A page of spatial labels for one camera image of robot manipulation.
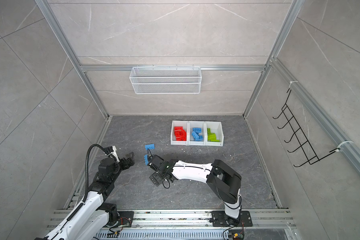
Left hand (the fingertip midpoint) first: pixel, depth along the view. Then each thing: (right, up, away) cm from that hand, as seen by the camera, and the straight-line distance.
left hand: (125, 152), depth 83 cm
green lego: (+52, +11, +23) cm, 58 cm away
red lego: (+29, +12, +24) cm, 40 cm away
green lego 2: (+53, +7, +20) cm, 57 cm away
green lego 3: (+56, +5, +21) cm, 60 cm away
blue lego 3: (+45, +6, +20) cm, 50 cm away
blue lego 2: (+42, +9, +19) cm, 46 cm away
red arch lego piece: (+31, +8, +19) cm, 38 cm away
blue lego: (+42, +11, +21) cm, 49 cm away
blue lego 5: (+9, -6, +9) cm, 14 cm away
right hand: (+19, -13, +2) cm, 23 cm away
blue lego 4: (+11, +1, +15) cm, 19 cm away
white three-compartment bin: (+58, +14, +27) cm, 65 cm away
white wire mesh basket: (+21, +47, +17) cm, 54 cm away
